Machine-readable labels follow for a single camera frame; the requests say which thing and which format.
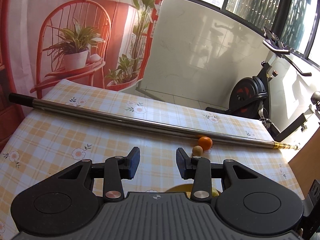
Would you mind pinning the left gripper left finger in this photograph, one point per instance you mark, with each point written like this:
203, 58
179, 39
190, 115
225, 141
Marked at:
114, 170

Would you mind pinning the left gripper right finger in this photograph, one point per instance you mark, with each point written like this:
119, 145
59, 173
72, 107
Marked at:
201, 171

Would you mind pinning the brown kiwi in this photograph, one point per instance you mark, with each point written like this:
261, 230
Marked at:
197, 150

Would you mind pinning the orange mandarin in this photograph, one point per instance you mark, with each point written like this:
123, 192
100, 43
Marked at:
205, 142

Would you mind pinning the green apple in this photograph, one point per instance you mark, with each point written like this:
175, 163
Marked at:
215, 193

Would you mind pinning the wooden cabinet panel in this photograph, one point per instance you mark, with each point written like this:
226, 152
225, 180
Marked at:
305, 165

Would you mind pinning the checkered floral tablecloth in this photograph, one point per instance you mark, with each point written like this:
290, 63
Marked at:
48, 191

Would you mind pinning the backdrop metal stand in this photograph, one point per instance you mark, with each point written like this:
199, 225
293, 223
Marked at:
144, 92

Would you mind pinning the black exercise bike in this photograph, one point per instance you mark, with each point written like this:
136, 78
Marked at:
251, 96

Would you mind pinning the long metal pole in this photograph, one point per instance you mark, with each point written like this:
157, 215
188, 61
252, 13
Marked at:
140, 124

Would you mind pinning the printed room backdrop banner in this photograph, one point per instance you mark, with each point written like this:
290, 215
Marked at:
100, 43

